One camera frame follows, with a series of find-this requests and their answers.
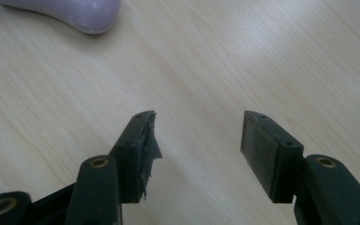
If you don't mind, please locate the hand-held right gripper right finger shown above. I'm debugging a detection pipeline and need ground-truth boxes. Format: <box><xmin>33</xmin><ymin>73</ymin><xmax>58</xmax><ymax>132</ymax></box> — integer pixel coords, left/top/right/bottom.
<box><xmin>240</xmin><ymin>110</ymin><xmax>360</xmax><ymax>225</ymax></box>

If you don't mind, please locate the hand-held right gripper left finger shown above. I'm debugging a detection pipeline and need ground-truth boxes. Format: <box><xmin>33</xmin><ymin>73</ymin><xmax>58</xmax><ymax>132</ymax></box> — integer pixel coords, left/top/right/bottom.
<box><xmin>64</xmin><ymin>110</ymin><xmax>163</xmax><ymax>225</ymax></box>

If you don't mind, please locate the lilac rounded plastic object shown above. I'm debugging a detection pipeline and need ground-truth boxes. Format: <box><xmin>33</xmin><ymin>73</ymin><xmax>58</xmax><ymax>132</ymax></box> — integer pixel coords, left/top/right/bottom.
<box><xmin>0</xmin><ymin>0</ymin><xmax>122</xmax><ymax>36</ymax></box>

